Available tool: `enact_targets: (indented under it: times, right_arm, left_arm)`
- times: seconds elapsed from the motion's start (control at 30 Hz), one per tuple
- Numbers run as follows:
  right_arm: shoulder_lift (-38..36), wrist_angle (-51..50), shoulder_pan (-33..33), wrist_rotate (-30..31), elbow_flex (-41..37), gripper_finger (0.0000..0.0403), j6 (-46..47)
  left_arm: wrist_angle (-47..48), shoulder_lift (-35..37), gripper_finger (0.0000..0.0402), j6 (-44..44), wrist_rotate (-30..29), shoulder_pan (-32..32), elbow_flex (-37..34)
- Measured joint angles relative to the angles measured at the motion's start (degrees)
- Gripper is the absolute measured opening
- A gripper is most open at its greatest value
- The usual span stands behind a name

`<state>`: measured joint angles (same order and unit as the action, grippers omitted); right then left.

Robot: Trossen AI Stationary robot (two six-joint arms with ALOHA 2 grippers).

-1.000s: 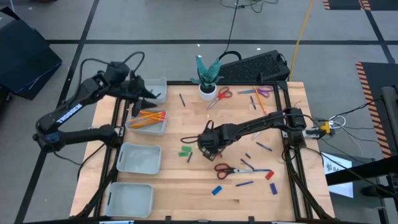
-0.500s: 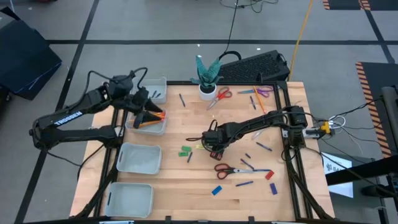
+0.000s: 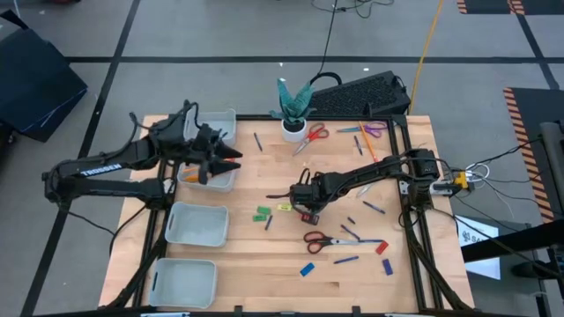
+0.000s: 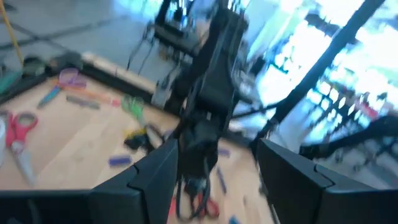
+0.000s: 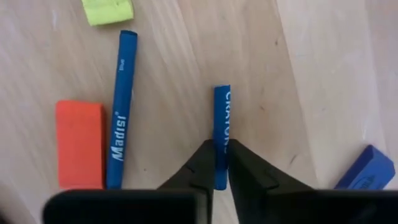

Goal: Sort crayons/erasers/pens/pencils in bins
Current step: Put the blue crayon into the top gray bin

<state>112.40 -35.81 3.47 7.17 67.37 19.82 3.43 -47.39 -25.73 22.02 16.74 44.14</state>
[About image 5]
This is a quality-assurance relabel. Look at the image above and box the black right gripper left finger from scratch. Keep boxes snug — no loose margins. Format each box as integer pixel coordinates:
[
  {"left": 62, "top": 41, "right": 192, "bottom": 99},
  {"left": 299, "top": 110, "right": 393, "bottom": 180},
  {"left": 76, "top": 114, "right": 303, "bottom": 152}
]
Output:
[{"left": 42, "top": 139, "right": 218, "bottom": 224}]

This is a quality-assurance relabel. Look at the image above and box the blue crayon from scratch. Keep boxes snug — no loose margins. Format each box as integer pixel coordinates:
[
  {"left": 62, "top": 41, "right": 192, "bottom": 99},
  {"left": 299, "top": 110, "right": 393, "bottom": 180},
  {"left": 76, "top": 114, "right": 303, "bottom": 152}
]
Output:
[
  {"left": 213, "top": 84, "right": 231, "bottom": 191},
  {"left": 106, "top": 29, "right": 139, "bottom": 190}
]

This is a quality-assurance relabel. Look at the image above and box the royal blue printed eraser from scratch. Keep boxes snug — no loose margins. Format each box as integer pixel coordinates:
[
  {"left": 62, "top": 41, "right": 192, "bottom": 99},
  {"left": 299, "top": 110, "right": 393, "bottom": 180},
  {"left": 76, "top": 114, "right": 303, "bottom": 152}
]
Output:
[{"left": 333, "top": 144, "right": 397, "bottom": 191}]

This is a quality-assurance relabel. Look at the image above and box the yellow eraser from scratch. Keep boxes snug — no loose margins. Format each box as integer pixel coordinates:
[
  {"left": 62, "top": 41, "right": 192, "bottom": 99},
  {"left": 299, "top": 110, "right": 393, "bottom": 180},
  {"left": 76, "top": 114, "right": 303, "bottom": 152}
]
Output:
[{"left": 81, "top": 0, "right": 135, "bottom": 27}]

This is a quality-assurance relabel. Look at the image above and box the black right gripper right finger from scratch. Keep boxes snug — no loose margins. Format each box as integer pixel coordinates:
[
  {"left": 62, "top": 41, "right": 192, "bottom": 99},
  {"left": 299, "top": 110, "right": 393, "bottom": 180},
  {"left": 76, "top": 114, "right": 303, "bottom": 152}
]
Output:
[{"left": 226, "top": 138, "right": 398, "bottom": 224}]

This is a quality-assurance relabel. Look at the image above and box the orange eraser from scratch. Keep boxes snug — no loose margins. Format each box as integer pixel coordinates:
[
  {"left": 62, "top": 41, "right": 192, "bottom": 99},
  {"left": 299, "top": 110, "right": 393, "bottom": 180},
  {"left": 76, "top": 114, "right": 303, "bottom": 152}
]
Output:
[{"left": 55, "top": 100, "right": 106, "bottom": 191}]

